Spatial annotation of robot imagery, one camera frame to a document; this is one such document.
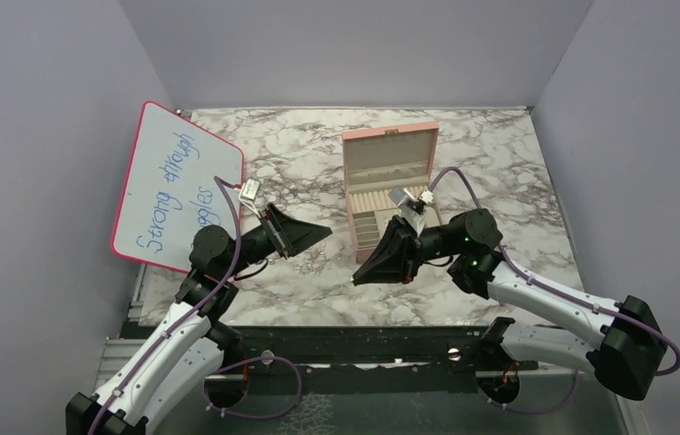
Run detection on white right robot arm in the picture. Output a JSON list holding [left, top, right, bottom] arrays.
[[353, 208, 668, 401]]

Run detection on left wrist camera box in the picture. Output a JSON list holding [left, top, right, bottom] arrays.
[[238, 179, 261, 203]]

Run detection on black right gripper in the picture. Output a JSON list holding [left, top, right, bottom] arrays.
[[353, 215, 460, 285]]

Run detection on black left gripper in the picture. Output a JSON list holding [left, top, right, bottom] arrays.
[[221, 203, 333, 280]]

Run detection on rhinestone necklace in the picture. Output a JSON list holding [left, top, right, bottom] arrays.
[[295, 248, 328, 276]]

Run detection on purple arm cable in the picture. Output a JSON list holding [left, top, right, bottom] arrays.
[[86, 175, 302, 435], [430, 167, 680, 417]]

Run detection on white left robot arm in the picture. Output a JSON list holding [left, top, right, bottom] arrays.
[[65, 203, 332, 434]]

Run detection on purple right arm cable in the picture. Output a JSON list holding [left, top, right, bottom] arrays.
[[430, 167, 680, 417]]

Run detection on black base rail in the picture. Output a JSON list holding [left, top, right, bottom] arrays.
[[197, 326, 538, 395]]

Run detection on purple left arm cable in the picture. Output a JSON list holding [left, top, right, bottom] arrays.
[[86, 175, 302, 435]]

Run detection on pink jewelry box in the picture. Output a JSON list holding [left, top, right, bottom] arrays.
[[341, 121, 439, 264]]

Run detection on pink-framed whiteboard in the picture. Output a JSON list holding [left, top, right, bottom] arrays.
[[111, 101, 245, 272]]

